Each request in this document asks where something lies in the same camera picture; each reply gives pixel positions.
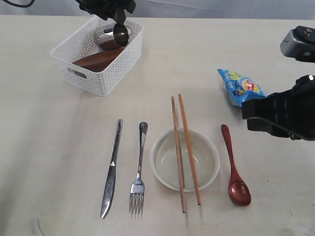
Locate stainless steel table knife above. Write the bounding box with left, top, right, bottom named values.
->
left=100, top=119, right=123, bottom=219

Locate stainless steel fork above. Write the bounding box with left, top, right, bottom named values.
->
left=128, top=122, right=148, bottom=216

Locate brown wooden chopstick front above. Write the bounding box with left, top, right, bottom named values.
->
left=178, top=93, right=201, bottom=206

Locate brown wooden chopstick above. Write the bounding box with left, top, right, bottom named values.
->
left=171, top=96, right=187, bottom=213
left=178, top=93, right=201, bottom=206

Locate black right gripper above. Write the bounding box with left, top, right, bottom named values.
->
left=241, top=75, right=315, bottom=141

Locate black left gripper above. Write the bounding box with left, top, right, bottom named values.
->
left=76, top=0, right=136, bottom=25

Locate shiny metal cup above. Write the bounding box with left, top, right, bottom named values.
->
left=94, top=23, right=129, bottom=50

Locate floral ceramic bowl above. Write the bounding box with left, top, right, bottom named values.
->
left=150, top=128, right=220, bottom=192

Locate dark spoon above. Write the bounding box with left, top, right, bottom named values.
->
left=221, top=124, right=252, bottom=207

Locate blue snack chip bag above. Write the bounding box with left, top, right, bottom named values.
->
left=217, top=68, right=267, bottom=108

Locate brown wooden plate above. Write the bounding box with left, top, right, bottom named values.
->
left=73, top=48, right=124, bottom=72

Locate white woven plastic basket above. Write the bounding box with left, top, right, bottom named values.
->
left=50, top=16, right=144, bottom=96

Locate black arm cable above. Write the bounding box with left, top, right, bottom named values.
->
left=2, top=0, right=36, bottom=8

